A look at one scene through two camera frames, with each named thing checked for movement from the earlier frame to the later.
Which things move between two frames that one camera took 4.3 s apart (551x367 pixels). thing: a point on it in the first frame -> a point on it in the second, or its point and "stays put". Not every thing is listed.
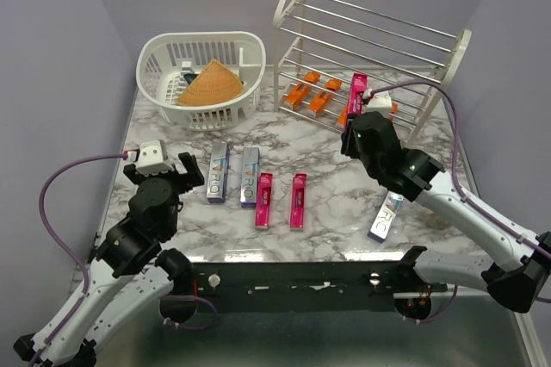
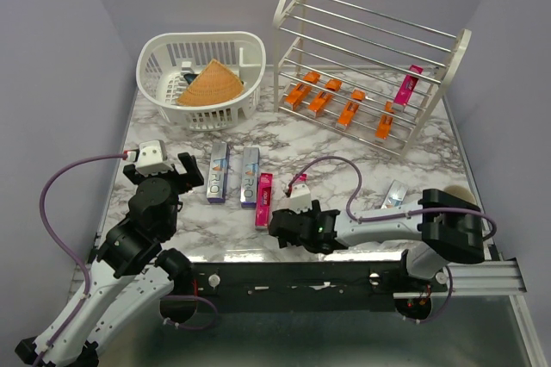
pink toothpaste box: (359, 84) -> (408, 86)
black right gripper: (348, 136) -> (316, 208)
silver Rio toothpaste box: (218, 172) stays put
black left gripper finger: (135, 177) stays put
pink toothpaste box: (264, 201) stays put
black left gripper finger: (195, 175) stays put
